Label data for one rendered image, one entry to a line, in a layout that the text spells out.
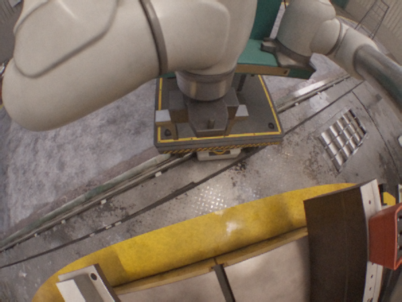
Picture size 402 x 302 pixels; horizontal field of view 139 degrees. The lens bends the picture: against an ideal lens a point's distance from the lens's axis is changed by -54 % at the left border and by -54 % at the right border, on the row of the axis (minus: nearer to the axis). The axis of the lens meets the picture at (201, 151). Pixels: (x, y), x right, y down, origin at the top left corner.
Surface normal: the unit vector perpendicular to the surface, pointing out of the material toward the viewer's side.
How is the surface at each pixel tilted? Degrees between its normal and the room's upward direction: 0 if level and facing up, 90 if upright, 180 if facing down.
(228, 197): 0
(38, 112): 83
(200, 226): 0
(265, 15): 90
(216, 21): 85
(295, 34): 91
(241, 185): 0
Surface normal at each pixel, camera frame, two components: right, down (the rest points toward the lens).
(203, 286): 0.03, -0.36
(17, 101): 0.20, 0.66
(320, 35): -0.29, 0.87
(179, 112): 0.11, 0.93
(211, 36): 0.42, 0.84
